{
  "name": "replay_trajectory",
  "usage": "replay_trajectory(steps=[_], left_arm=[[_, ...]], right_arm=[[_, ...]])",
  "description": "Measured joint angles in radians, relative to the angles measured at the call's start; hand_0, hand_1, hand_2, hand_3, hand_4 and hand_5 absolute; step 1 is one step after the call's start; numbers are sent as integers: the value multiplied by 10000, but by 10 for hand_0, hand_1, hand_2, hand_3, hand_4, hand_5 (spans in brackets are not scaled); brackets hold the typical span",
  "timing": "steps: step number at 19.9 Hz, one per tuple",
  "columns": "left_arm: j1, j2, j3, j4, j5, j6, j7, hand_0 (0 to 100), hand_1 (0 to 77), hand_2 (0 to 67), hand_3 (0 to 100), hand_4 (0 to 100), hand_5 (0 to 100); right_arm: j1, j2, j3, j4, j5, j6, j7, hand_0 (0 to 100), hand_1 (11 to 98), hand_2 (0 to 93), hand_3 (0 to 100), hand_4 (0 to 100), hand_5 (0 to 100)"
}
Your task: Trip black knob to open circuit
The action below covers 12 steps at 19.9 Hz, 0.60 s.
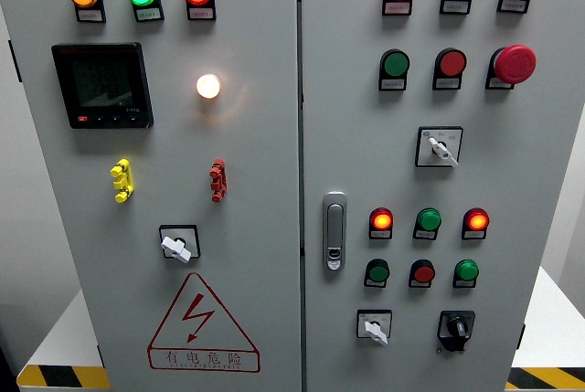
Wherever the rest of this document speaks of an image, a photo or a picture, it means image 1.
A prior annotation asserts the black knob turn switch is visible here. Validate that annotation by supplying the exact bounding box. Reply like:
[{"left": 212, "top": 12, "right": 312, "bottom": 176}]
[{"left": 436, "top": 310, "right": 476, "bottom": 354}]

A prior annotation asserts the pale grey cabinet door with display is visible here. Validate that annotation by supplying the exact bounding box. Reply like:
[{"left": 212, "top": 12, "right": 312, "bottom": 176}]
[{"left": 0, "top": 0, "right": 303, "bottom": 392}]

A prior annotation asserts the silver door lock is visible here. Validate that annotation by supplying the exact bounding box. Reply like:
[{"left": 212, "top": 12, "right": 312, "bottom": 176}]
[{"left": 322, "top": 190, "right": 348, "bottom": 273}]

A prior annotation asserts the pale grey cabinet door with lock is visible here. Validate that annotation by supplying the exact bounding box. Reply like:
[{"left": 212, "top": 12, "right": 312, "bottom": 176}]
[{"left": 299, "top": 0, "right": 585, "bottom": 392}]

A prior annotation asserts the small red indicator lamp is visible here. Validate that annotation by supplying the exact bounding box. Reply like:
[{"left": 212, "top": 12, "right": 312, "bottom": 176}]
[
  {"left": 462, "top": 207, "right": 491, "bottom": 233},
  {"left": 369, "top": 207, "right": 395, "bottom": 232}
]

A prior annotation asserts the white indicator lamp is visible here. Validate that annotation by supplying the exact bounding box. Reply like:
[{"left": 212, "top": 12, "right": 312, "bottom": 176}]
[{"left": 196, "top": 73, "right": 222, "bottom": 101}]

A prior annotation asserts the small green push button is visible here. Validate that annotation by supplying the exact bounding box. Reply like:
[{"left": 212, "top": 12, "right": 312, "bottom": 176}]
[{"left": 365, "top": 258, "right": 391, "bottom": 284}]

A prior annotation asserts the small green indicator lamp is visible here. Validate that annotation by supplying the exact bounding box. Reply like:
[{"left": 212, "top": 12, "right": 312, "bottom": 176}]
[{"left": 415, "top": 207, "right": 443, "bottom": 233}]

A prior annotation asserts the large green push button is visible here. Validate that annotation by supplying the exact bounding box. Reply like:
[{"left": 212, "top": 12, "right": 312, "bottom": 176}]
[{"left": 379, "top": 48, "right": 411, "bottom": 79}]

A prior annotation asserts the small red push button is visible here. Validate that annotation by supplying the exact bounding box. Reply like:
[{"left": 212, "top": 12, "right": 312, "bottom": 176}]
[{"left": 409, "top": 259, "right": 437, "bottom": 285}]

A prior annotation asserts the red warning triangle sticker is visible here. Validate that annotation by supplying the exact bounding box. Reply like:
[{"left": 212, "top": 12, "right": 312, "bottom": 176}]
[{"left": 146, "top": 271, "right": 261, "bottom": 374}]

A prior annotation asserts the large red push button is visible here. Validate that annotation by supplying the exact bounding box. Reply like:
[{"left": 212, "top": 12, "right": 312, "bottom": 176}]
[{"left": 434, "top": 48, "right": 468, "bottom": 79}]

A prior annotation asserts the small green lamp button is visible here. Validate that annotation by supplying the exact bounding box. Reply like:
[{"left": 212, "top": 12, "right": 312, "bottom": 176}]
[{"left": 453, "top": 259, "right": 481, "bottom": 283}]

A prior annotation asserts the black digital display meter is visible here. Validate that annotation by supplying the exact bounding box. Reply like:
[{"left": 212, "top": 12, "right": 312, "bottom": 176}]
[{"left": 50, "top": 41, "right": 154, "bottom": 130}]

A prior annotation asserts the large red stop button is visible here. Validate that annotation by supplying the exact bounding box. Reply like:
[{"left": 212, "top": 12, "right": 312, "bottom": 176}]
[{"left": 489, "top": 44, "right": 538, "bottom": 86}]

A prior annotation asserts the black yellow striped tape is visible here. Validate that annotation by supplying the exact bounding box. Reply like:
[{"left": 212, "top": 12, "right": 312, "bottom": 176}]
[
  {"left": 16, "top": 365, "right": 112, "bottom": 390},
  {"left": 505, "top": 366, "right": 585, "bottom": 391}
]

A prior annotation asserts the small red handle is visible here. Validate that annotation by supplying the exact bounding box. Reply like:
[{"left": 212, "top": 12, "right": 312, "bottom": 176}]
[{"left": 208, "top": 158, "right": 228, "bottom": 204}]

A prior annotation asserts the white-handled turn switch, plain plate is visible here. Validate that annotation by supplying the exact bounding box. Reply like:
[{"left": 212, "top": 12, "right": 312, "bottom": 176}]
[{"left": 158, "top": 224, "right": 202, "bottom": 265}]

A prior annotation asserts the white-handled turn switch, large plate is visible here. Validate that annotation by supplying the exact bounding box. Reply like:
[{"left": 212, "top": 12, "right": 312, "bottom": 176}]
[{"left": 414, "top": 125, "right": 464, "bottom": 169}]

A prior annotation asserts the small yellow handle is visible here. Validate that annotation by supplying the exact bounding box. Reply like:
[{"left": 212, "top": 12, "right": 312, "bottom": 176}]
[{"left": 109, "top": 158, "right": 135, "bottom": 204}]

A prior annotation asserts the white-handled turn switch, small plate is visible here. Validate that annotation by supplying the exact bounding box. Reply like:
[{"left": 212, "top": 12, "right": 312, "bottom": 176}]
[{"left": 356, "top": 309, "right": 393, "bottom": 347}]

